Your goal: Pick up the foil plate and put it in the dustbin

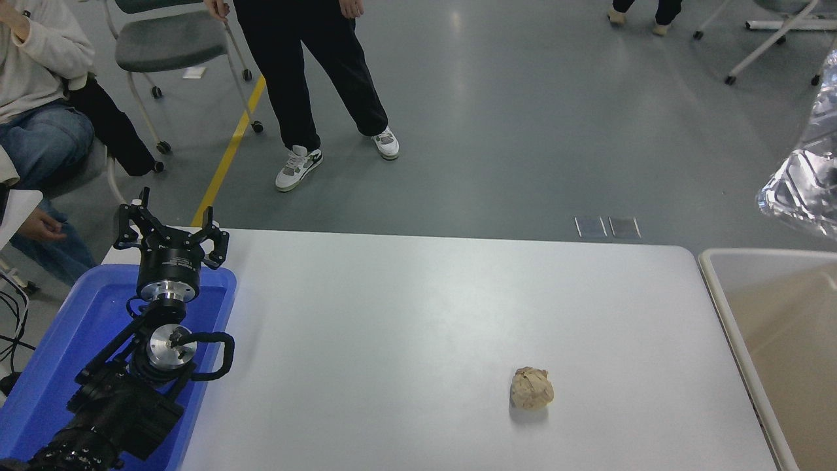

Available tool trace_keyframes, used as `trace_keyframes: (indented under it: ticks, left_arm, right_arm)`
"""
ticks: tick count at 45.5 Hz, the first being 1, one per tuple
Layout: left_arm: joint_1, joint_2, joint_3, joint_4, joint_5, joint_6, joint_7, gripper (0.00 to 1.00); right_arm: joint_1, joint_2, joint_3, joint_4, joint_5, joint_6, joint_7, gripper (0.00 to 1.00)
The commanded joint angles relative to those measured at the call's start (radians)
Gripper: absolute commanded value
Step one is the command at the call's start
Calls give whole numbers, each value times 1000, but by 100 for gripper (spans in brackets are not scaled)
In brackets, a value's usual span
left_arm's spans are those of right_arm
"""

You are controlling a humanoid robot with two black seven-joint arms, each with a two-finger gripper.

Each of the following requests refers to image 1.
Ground black cables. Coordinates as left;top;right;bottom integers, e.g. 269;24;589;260
0;268;35;370

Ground standing person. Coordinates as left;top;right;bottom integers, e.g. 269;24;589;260
204;0;400;193

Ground seated person's resting hand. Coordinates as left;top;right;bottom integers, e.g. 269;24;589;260
18;208;67;243

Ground crumpled tan paper ball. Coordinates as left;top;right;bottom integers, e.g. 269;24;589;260
509;367;555;411

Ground large pale bin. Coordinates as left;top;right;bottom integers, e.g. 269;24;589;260
698;247;837;471

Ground grey wheeled chair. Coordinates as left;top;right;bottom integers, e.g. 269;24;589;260
101;0;264;154

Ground white wheeled frame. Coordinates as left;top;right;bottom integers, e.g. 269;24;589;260
693;0;837;87

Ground seated person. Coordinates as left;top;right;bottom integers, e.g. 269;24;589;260
0;0;100;287

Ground white board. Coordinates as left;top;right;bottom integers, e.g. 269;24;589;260
0;188;43;251

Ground blue plastic tray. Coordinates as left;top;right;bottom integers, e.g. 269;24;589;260
0;264;237;471

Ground seated person's raised hand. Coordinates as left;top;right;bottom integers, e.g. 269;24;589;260
0;2;31;41

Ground seated person's chair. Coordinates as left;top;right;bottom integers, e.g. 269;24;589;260
39;134;164;205

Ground distant person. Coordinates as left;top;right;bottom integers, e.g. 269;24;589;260
606;0;684;36

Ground black garment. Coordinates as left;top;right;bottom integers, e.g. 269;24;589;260
65;74;158;177

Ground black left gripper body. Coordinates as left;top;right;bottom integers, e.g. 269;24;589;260
136;228;211;288

